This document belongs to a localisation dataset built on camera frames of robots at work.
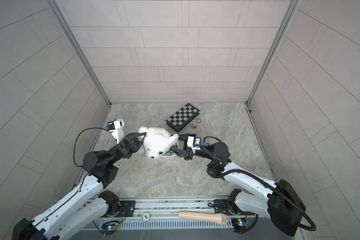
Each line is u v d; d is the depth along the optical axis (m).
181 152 0.53
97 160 0.47
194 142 0.48
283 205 0.39
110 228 0.64
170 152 0.54
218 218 0.66
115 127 0.51
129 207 0.71
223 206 0.72
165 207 0.72
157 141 0.51
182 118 1.04
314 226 0.36
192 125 1.02
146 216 0.69
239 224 0.68
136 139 0.56
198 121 1.06
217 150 0.51
